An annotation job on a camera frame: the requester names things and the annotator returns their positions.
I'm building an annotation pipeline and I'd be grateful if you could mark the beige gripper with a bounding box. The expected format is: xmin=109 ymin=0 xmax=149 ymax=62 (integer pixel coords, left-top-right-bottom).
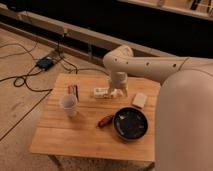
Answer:
xmin=108 ymin=72 xmax=128 ymax=97

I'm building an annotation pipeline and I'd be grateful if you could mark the white sponge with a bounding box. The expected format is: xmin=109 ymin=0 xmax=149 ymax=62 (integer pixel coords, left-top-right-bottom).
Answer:
xmin=132 ymin=93 xmax=147 ymax=108

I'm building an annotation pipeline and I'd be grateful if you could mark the black floor cable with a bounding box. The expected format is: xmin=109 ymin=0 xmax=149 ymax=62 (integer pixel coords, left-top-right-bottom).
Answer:
xmin=0 ymin=42 xmax=111 ymax=141

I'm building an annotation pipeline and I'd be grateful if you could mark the wooden table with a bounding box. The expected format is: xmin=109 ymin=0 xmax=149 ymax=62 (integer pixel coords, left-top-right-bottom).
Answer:
xmin=30 ymin=74 xmax=160 ymax=161

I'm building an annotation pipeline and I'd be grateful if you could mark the dark round bowl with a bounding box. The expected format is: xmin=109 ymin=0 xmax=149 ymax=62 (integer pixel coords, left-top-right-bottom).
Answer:
xmin=113 ymin=107 xmax=148 ymax=141

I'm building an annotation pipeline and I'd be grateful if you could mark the red brown small tool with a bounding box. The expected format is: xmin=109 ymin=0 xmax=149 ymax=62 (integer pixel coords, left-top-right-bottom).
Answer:
xmin=97 ymin=115 xmax=113 ymax=128

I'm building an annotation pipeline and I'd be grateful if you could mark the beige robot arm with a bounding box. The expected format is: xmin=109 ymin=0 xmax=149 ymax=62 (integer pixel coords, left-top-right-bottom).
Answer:
xmin=103 ymin=45 xmax=213 ymax=171

